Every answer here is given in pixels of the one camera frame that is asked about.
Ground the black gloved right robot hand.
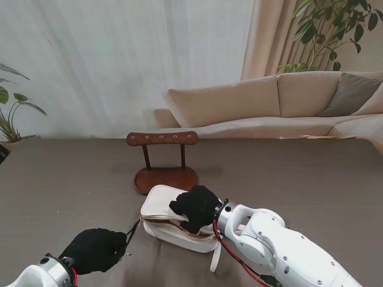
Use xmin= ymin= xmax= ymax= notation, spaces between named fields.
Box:
xmin=168 ymin=185 xmax=223 ymax=234

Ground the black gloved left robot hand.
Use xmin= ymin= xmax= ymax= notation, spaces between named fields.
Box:
xmin=58 ymin=228 xmax=128 ymax=276

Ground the cream leather zip bag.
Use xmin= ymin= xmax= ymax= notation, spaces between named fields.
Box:
xmin=125 ymin=184 xmax=224 ymax=273

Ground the brown wooden jewelry stand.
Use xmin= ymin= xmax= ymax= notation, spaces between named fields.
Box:
xmin=126 ymin=130 xmax=199 ymax=197

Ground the beige sofa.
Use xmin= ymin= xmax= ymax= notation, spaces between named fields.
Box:
xmin=154 ymin=71 xmax=383 ymax=147

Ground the beige plant pot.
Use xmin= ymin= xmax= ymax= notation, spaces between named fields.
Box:
xmin=0 ymin=135 xmax=41 ymax=152

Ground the black object at table edge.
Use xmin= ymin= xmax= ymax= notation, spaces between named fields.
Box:
xmin=0 ymin=143 xmax=11 ymax=165

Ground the white sheer curtain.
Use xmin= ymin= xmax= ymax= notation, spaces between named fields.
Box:
xmin=0 ymin=0 xmax=255 ymax=140

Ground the broad-leaf potted plant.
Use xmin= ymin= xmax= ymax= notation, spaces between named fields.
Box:
xmin=0 ymin=63 xmax=48 ymax=144

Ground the beige curtain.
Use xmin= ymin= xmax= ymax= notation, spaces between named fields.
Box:
xmin=241 ymin=0 xmax=383 ymax=81

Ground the grey sofa cushion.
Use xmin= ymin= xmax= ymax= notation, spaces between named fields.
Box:
xmin=318 ymin=72 xmax=383 ymax=118

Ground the tall green leafy plant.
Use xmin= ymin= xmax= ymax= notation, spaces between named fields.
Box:
xmin=276 ymin=0 xmax=383 ymax=75

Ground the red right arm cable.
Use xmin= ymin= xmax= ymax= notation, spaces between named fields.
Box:
xmin=212 ymin=219 xmax=282 ymax=287

